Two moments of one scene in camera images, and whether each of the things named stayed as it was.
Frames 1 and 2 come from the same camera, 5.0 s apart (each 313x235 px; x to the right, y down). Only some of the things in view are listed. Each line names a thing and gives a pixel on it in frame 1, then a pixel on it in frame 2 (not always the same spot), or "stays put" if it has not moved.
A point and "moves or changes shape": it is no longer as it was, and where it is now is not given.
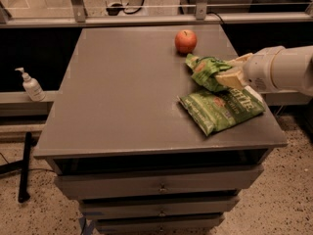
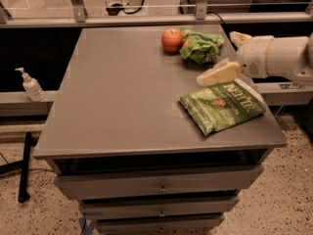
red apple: x=185 y=42 to x=172 y=40
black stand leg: x=23 y=165 stays put
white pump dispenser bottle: x=31 y=86 stays put
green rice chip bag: x=204 y=70 moves or changes shape
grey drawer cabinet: x=122 y=142 stays put
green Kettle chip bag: x=211 y=110 stays put
